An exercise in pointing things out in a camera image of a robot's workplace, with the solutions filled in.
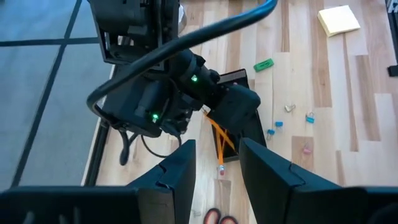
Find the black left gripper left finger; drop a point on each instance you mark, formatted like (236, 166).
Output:
(174, 193)

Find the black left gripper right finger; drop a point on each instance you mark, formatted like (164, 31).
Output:
(280, 193)

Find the orange pencil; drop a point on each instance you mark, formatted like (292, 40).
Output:
(220, 155)
(224, 137)
(217, 128)

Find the black mesh desk organizer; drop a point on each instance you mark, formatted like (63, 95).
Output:
(233, 77)

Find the pink binder clip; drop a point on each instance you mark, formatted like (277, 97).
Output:
(307, 150)

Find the teal binder clip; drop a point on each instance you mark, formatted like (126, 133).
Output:
(310, 119)

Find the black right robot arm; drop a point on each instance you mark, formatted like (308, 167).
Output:
(140, 99)

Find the small green stapler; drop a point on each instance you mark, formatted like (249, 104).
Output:
(263, 65)

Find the beige binder clip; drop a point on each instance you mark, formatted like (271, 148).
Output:
(290, 108)

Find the yellow sticky note pad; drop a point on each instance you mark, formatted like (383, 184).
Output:
(339, 20)

